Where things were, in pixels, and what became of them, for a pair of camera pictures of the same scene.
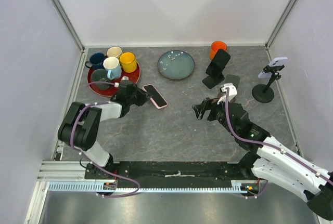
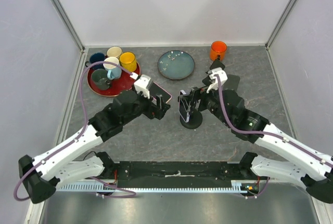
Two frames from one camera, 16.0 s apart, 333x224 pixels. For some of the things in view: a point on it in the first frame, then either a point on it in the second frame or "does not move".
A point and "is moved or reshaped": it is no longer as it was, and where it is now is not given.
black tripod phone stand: (264, 93) → (195, 120)
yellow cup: (128, 61) does not move
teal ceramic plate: (176, 64) does not move
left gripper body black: (138, 97) → (144, 106)
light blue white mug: (112, 65) does not move
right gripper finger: (199, 108) → (188, 97)
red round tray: (114, 84) does not move
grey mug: (100, 75) does not move
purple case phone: (277, 62) → (184, 105)
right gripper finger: (199, 111) → (190, 107)
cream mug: (114, 51) does not move
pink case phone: (156, 98) is moved or reshaped
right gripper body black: (217, 112) → (208, 100)
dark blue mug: (97, 61) does not move
